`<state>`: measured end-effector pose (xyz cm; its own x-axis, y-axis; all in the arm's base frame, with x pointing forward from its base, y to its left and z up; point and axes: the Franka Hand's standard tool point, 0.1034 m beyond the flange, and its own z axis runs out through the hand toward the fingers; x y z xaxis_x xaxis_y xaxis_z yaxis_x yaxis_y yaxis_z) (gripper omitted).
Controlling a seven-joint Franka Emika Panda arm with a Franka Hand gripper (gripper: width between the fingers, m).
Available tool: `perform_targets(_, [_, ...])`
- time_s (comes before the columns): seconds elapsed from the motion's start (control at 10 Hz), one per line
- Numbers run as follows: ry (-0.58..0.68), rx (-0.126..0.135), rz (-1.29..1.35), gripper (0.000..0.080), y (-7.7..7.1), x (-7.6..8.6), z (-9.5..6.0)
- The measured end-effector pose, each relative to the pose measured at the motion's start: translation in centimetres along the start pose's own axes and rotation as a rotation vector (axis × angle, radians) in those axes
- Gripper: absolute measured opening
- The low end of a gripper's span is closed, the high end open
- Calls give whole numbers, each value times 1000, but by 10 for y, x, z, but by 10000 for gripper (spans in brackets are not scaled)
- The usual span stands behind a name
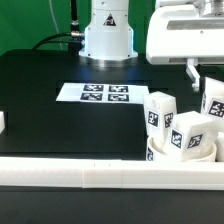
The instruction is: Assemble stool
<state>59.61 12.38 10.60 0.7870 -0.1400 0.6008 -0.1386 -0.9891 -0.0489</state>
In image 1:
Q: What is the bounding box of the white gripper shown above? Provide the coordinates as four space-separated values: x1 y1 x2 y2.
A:
146 5 224 92

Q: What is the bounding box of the black cable with connector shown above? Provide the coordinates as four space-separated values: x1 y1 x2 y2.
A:
32 30 86 50

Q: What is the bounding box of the paper sheet with markers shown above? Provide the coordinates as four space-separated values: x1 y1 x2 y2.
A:
56 83 149 104

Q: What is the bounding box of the black vertical antenna cable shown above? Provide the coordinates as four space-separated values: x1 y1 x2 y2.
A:
69 0 80 33

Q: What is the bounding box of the white barrier rail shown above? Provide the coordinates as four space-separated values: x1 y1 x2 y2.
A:
0 111 5 134
0 157 224 190

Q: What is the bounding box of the white left barrier rail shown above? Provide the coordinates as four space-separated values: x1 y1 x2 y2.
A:
0 111 5 134

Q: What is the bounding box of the white front barrier rail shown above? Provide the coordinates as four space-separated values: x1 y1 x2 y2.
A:
0 157 224 190

